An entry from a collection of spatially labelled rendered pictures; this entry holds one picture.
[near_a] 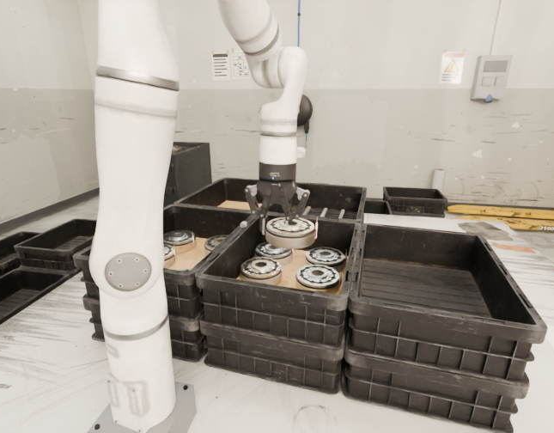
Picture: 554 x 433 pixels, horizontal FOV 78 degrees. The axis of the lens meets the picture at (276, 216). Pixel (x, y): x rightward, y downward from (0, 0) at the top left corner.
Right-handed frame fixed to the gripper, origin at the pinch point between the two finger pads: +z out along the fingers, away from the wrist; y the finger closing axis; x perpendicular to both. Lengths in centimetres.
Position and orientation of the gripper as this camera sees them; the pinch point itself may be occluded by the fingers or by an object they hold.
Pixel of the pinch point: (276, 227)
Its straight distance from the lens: 72.9
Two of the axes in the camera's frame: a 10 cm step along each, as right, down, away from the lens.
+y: 9.7, 0.9, -2.0
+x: 2.2, -3.1, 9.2
